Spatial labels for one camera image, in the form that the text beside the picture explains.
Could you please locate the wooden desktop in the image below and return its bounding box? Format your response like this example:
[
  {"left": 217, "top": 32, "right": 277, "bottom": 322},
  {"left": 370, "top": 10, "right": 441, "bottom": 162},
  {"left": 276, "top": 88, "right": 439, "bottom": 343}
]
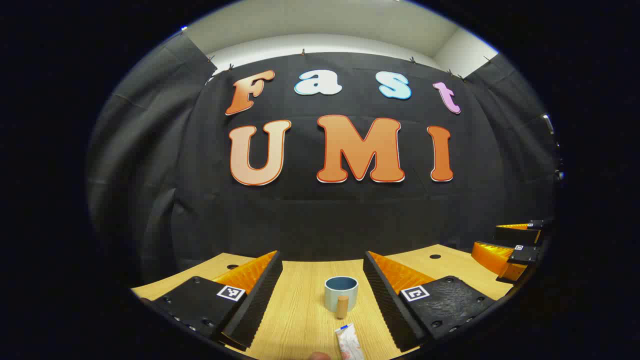
[{"left": 131, "top": 244, "right": 516, "bottom": 360}]

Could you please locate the blue cup with wooden handle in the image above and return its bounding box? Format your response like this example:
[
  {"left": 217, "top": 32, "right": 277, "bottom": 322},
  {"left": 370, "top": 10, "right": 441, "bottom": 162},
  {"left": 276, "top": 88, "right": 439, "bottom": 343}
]
[{"left": 324, "top": 276, "right": 359, "bottom": 320}]

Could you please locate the white toothpaste tube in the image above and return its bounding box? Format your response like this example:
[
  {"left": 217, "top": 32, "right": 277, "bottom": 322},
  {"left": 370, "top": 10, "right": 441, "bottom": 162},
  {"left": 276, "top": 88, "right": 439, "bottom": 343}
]
[{"left": 334, "top": 323, "right": 366, "bottom": 360}]

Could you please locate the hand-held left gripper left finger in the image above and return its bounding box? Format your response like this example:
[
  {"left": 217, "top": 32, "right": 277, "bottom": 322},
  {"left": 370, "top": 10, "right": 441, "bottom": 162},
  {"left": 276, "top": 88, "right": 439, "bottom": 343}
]
[{"left": 142, "top": 250, "right": 284, "bottom": 352}]

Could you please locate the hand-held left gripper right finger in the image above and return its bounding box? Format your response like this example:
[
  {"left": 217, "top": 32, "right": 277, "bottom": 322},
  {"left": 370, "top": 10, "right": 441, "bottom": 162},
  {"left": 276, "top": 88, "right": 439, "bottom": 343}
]
[{"left": 363, "top": 250, "right": 497, "bottom": 353}]

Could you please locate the black backdrop cloth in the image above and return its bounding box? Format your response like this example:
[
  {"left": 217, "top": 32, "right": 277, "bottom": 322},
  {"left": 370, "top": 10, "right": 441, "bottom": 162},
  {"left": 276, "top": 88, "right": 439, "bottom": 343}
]
[{"left": 86, "top": 31, "right": 558, "bottom": 291}]

